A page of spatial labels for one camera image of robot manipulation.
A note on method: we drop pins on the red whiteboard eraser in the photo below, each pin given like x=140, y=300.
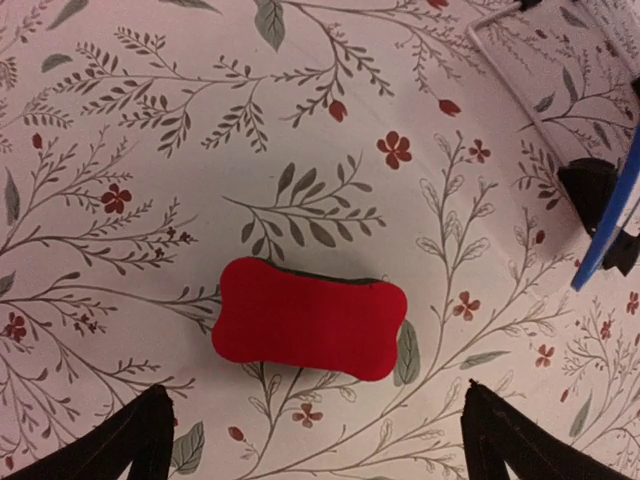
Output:
x=278, y=315

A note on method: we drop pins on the floral patterned table mat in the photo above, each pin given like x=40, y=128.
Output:
x=145, y=145

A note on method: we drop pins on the blue-framed whiteboard with writing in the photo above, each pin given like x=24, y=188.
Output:
x=613, y=243

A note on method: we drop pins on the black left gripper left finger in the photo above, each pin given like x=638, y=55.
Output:
x=137, y=439

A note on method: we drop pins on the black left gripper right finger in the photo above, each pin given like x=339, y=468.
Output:
x=499, y=439

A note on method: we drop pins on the black whiteboard stand foot left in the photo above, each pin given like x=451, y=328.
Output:
x=589, y=184

